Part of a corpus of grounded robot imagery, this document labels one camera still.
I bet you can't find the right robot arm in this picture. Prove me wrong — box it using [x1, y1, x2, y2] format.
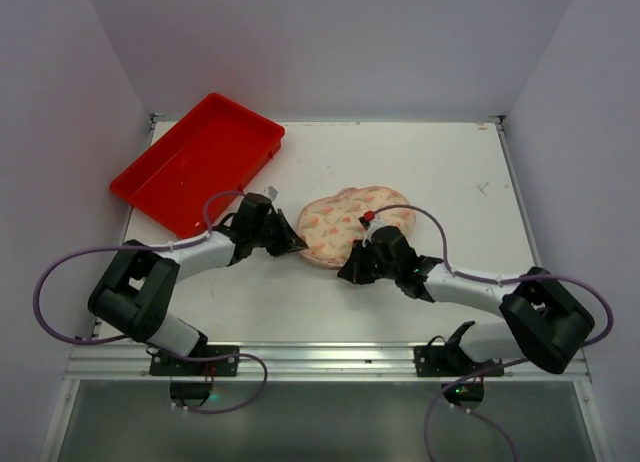
[338, 226, 595, 375]

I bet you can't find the aluminium front rail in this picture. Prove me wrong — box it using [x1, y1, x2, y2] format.
[62, 339, 591, 383]

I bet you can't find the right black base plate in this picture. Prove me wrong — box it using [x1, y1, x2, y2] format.
[413, 345, 504, 377]

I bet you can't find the floral mesh laundry bag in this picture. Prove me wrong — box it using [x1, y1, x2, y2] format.
[296, 186, 409, 270]

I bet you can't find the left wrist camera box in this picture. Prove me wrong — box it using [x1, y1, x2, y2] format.
[265, 186, 278, 201]

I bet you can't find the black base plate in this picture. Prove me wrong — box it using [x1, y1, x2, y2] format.
[149, 344, 239, 377]
[413, 345, 504, 377]

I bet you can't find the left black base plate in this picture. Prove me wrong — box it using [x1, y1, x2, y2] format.
[149, 344, 239, 377]

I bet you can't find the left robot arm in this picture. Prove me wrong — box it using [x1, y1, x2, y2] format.
[88, 193, 308, 357]

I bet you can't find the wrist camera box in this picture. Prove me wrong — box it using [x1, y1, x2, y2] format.
[265, 186, 278, 201]
[359, 211, 386, 246]

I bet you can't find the red plastic tray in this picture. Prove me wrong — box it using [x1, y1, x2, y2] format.
[110, 93, 285, 238]

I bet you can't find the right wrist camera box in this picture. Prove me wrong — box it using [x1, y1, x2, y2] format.
[359, 211, 386, 246]

